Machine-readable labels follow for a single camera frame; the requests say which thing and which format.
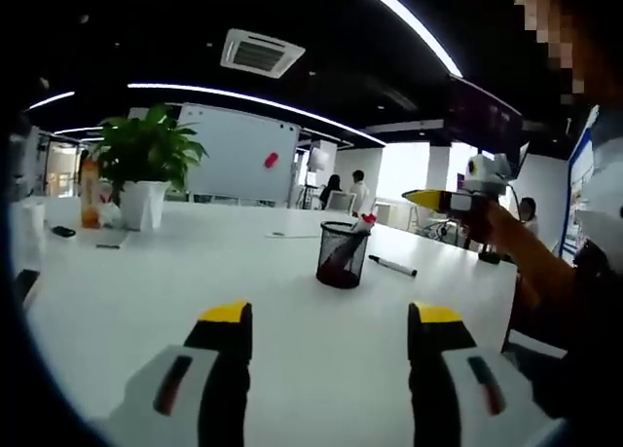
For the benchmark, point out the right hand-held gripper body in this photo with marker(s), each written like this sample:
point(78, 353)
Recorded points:
point(489, 172)

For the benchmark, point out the orange drink bottle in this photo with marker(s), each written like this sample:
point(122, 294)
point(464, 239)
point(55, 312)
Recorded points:
point(90, 198)

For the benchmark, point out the dark hanging display panel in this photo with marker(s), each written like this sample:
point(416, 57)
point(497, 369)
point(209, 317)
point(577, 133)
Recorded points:
point(482, 111)

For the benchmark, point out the white mesh office chair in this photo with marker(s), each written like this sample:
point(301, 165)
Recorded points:
point(340, 201)

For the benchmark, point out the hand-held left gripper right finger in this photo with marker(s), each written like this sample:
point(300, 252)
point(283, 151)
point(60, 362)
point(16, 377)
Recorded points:
point(438, 369)

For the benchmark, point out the person's neck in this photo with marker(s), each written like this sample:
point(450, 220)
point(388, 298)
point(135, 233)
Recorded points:
point(606, 43)

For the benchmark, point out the black cap whiteboard marker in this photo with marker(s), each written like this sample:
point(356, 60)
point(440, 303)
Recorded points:
point(394, 267)
point(343, 254)

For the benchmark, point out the white paper cup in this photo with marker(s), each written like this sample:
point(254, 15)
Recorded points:
point(35, 215)

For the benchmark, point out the black computer mouse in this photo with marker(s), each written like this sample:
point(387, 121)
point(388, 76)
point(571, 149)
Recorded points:
point(63, 232)

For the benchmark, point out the person's right hand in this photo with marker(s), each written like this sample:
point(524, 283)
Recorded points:
point(499, 225)

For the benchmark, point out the white whiteboard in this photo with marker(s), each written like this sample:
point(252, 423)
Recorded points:
point(233, 155)

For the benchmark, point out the ceiling air conditioner vent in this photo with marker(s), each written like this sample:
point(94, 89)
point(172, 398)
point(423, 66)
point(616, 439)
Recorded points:
point(263, 53)

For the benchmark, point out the green potted plant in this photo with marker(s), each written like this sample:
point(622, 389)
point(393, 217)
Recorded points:
point(146, 150)

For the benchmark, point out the white notebook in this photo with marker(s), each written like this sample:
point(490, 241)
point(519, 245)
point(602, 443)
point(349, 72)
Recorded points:
point(121, 240)

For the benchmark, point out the small white red figurine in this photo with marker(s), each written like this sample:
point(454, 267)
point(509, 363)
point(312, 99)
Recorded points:
point(110, 208)

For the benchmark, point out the blue bordered poster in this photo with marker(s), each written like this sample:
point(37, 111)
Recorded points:
point(576, 208)

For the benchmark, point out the short ceiling light strip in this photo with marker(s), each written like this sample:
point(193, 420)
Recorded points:
point(51, 100)

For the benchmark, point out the long ceiling light strip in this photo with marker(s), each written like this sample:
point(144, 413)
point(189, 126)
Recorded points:
point(414, 23)

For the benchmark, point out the red whiteboard eraser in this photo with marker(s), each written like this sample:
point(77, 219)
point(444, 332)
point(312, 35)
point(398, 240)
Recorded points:
point(271, 159)

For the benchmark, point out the curved ceiling light strip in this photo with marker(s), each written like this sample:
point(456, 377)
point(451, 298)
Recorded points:
point(243, 96)

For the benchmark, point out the black mesh pen holder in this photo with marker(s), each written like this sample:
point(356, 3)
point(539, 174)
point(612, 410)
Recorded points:
point(340, 262)

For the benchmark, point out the grey monitor screen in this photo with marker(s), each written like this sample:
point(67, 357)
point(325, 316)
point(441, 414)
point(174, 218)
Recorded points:
point(318, 160)

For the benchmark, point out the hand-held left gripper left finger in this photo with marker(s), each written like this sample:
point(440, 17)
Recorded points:
point(224, 369)

